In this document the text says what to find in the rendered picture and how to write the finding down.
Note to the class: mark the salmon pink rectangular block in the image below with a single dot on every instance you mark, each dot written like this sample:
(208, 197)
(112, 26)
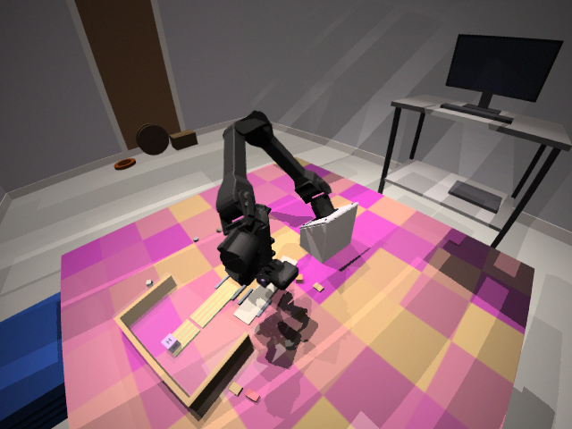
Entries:
(251, 394)

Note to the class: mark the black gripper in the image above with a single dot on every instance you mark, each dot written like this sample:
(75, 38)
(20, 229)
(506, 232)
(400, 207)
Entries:
(280, 274)

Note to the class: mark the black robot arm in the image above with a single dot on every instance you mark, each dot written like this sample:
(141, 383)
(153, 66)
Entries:
(236, 195)

